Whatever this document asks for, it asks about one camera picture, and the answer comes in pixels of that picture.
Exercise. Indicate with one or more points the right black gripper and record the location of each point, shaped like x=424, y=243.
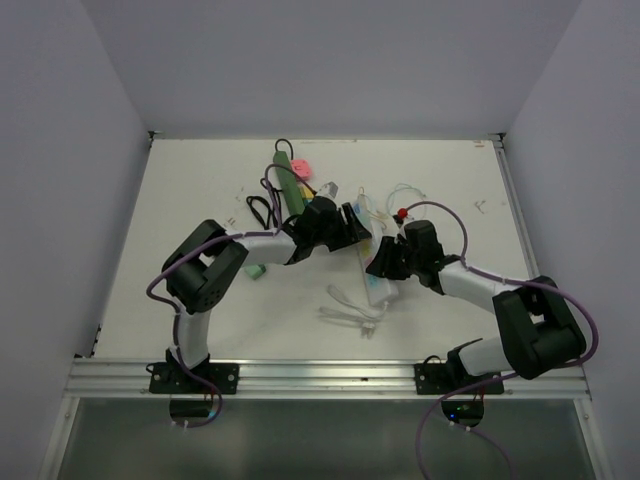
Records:
x=382, y=264

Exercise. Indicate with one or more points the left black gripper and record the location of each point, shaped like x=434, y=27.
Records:
x=355, y=229

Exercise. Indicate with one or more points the yellow usb charger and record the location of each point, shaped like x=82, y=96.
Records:
x=367, y=248

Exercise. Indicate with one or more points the white power strip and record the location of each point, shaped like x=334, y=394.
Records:
x=379, y=291

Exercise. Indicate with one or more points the green usb charger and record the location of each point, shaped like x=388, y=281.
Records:
x=255, y=271

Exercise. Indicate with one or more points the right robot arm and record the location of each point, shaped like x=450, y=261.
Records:
x=537, y=331

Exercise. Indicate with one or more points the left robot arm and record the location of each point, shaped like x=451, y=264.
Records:
x=197, y=275

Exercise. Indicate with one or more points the yellow plug adapter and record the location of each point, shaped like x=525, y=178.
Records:
x=306, y=192

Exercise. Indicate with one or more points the pink plug adapter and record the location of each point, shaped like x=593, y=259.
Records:
x=302, y=168

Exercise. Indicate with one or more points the green power strip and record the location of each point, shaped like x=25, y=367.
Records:
x=288, y=183

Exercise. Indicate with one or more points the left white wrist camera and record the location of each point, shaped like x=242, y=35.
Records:
x=328, y=190

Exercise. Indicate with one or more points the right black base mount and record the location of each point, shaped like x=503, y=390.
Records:
x=433, y=376

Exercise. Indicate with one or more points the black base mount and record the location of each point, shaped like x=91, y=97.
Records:
x=433, y=376
x=170, y=379

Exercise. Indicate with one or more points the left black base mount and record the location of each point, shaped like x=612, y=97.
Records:
x=170, y=379

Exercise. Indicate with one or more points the aluminium front rail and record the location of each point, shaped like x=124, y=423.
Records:
x=309, y=379

